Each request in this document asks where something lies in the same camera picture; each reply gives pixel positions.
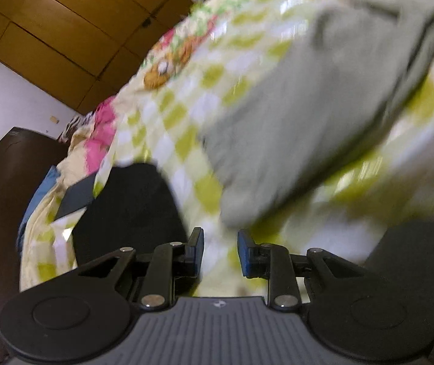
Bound grey pants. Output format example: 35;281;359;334
199;0;434;233

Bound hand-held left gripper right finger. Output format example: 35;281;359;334
237;229;359;310

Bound yellow checkered bed sheet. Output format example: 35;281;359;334
20;0;434;301

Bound dark wooden headboard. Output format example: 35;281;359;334
0;126;69;364

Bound brown wooden wardrobe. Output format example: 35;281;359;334
0;0;248;115

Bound black folded cloth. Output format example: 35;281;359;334
72;163;188;270

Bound blue cloth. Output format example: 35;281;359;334
16;165;61;256

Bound dark navy folded cloth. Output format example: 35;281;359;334
55;173;97;221

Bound zebra striped cloth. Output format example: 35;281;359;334
58;111;100;142

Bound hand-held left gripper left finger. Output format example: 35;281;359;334
77;227;205;310

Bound cartoon printed blanket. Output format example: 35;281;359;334
18;0;286;290

